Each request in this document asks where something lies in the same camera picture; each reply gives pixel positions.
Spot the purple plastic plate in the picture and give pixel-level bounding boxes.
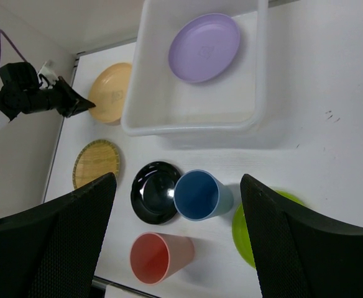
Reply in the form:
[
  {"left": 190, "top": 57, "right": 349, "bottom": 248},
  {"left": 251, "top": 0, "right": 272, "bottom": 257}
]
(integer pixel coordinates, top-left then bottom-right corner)
[{"left": 168, "top": 13, "right": 241, "bottom": 83}]

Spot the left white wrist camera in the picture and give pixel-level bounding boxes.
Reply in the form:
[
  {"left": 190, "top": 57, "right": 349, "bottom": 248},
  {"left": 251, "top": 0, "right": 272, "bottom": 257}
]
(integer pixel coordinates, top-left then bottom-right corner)
[{"left": 37, "top": 60, "right": 58, "bottom": 89}]

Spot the yellow woven pattern plate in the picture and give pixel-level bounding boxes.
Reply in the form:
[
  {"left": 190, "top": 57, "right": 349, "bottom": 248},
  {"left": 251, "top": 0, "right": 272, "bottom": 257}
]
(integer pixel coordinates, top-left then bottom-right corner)
[{"left": 72, "top": 139, "right": 121, "bottom": 189}]

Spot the pink plastic cup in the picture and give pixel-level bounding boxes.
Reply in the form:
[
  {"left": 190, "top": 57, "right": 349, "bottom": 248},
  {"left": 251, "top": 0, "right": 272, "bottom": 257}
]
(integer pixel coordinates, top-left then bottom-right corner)
[{"left": 129, "top": 232, "right": 195, "bottom": 285}]

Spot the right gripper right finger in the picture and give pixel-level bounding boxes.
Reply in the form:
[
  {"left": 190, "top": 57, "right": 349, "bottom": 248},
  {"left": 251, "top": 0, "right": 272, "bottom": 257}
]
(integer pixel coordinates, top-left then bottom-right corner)
[{"left": 240, "top": 174, "right": 363, "bottom": 297}]

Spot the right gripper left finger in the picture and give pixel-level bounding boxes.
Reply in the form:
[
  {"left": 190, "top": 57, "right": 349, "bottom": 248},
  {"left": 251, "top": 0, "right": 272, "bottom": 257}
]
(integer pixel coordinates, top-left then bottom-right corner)
[{"left": 0, "top": 173, "right": 117, "bottom": 297}]

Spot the orange plastic plate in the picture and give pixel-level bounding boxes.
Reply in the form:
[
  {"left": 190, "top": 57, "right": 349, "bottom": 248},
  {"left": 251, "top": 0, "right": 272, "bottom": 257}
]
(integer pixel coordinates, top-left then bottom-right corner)
[{"left": 88, "top": 62, "right": 132, "bottom": 124}]

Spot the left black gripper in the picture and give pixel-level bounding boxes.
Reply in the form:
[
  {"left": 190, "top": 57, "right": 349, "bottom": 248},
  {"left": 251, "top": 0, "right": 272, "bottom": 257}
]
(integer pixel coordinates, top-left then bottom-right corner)
[{"left": 0, "top": 62, "right": 96, "bottom": 120}]

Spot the blue plastic cup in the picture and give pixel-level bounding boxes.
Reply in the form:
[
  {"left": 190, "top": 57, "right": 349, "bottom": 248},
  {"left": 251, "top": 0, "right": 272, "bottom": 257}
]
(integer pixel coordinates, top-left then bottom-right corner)
[{"left": 174, "top": 169, "right": 234, "bottom": 221}]

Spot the green plastic plate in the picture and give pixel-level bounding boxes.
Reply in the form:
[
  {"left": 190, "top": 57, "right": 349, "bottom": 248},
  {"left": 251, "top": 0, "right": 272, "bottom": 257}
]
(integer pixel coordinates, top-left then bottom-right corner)
[{"left": 231, "top": 189, "right": 306, "bottom": 269}]

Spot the black plate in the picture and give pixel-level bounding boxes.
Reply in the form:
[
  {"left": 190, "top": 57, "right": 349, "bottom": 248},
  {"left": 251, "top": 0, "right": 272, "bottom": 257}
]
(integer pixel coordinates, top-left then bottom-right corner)
[{"left": 131, "top": 161, "right": 181, "bottom": 225}]

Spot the white plastic bin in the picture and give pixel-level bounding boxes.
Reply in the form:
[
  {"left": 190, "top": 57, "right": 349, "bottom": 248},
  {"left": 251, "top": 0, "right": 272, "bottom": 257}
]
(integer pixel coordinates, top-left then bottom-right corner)
[{"left": 121, "top": 1, "right": 269, "bottom": 136}]

